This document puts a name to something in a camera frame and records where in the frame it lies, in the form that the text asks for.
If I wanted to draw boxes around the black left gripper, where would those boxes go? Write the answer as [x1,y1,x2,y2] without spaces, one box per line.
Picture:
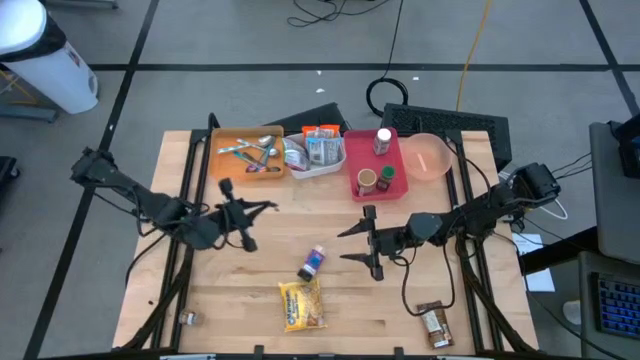
[218,177,280,253]

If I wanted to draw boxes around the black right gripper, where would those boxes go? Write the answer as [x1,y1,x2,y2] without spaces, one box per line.
[336,204,407,282]

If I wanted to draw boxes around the purple bowl teal handle spoon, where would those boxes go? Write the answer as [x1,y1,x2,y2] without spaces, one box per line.
[244,144,275,175]

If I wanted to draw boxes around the purple garlic powder bottle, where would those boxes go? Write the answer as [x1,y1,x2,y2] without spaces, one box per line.
[297,244,327,283]

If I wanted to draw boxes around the all teal spoon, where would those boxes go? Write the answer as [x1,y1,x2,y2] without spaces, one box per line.
[232,149,267,172]

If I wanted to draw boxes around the dark bowl teal handle spoon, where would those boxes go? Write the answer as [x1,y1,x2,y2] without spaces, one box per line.
[259,143,277,174]

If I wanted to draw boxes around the gold lid jar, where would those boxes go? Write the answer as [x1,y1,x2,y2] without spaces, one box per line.
[356,168,379,197]

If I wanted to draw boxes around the silver spoon light-blue handle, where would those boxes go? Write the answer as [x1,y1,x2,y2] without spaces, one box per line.
[217,134,277,155]

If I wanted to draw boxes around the green spice bottle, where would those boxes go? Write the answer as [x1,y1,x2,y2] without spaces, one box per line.
[375,165,397,192]

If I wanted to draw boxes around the yellow creamy chicken ramen packet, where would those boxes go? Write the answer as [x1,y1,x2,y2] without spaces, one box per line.
[278,279,327,334]

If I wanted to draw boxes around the yellow red blue ramen packet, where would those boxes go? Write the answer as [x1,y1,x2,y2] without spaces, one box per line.
[304,134,344,166]

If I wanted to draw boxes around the orange chicken ramen packet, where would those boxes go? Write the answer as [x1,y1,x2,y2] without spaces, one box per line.
[301,124,342,140]

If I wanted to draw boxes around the bagel sesame seasoning bottle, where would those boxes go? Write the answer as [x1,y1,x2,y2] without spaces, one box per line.
[372,128,394,156]

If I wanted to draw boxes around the brown snack packet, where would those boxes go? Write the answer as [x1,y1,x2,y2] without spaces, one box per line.
[416,299,455,350]

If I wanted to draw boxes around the orange plastic bin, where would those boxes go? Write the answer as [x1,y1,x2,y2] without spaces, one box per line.
[209,126,287,182]

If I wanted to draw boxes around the white plastic bin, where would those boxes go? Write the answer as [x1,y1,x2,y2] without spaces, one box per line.
[282,130,347,180]

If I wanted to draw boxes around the pink plastic bin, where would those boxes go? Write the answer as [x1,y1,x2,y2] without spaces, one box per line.
[343,126,410,203]

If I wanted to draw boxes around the black folded mat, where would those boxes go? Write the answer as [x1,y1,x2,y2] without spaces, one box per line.
[269,102,349,136]

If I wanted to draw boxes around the translucent pink bowl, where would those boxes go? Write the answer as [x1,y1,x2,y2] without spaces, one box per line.
[399,132,454,182]

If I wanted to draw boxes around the white paper sheet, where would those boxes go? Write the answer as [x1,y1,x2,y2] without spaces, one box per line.
[512,232,556,293]

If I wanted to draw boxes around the white trash can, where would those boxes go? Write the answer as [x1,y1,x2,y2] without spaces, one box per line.
[0,0,100,115]

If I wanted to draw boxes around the blue backlit keyboard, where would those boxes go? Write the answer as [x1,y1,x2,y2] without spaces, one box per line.
[594,272,640,341]

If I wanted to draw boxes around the black device on desk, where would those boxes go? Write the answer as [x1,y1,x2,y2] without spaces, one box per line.
[612,112,640,179]

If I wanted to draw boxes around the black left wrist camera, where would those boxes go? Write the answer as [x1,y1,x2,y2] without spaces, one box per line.
[183,217,222,251]

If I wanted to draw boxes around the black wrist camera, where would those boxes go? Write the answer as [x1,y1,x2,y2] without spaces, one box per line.
[407,212,445,245]
[183,217,222,251]

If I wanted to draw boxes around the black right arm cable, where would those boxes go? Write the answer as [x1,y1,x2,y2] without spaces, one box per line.
[389,237,457,318]

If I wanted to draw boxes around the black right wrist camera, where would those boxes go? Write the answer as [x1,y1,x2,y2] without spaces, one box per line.
[407,212,445,245]

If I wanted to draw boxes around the black hanging cable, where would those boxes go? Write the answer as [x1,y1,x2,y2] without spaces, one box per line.
[365,0,409,119]

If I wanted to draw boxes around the black looped floor cable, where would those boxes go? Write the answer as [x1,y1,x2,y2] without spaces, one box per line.
[287,0,391,29]

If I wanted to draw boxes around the white cable bundle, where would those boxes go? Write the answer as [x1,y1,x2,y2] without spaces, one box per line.
[499,169,570,221]

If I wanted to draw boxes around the yellow hanging cable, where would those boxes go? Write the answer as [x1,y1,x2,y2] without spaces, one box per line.
[455,0,494,112]

